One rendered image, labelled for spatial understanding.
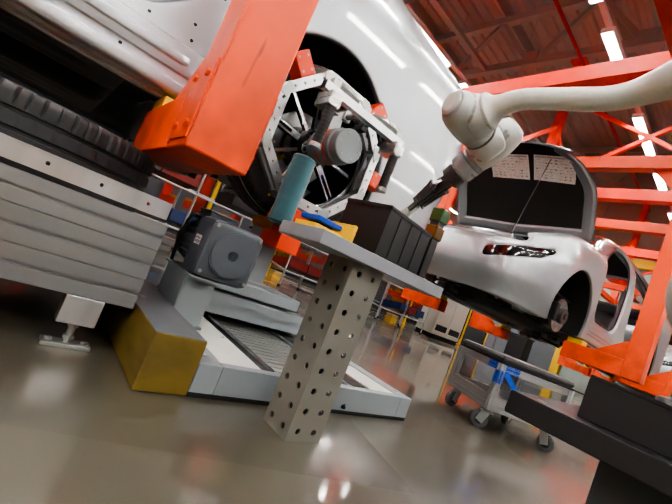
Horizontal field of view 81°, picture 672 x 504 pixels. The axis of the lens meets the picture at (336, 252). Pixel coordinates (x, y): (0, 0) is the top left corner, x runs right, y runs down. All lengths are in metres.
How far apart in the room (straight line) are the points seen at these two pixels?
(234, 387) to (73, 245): 0.48
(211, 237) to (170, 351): 0.38
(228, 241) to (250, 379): 0.40
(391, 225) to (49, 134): 0.80
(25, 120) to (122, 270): 0.38
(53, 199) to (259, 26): 0.60
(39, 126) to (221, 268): 0.53
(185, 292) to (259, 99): 0.58
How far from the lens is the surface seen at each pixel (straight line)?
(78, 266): 1.04
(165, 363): 0.95
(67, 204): 1.03
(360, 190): 1.75
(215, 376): 1.00
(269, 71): 1.08
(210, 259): 1.18
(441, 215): 1.13
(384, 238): 0.89
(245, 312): 1.58
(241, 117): 1.03
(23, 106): 1.13
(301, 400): 0.92
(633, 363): 4.55
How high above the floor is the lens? 0.36
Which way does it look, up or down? 4 degrees up
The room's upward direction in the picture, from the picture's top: 22 degrees clockwise
